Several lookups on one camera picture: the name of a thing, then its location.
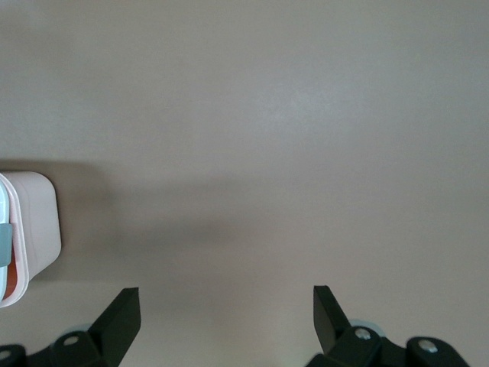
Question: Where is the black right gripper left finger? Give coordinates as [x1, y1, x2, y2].
[0, 287, 142, 367]

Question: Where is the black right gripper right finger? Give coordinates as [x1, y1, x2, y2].
[307, 284, 469, 367]

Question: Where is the translucent white plastic bin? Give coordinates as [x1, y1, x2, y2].
[0, 171, 63, 309]

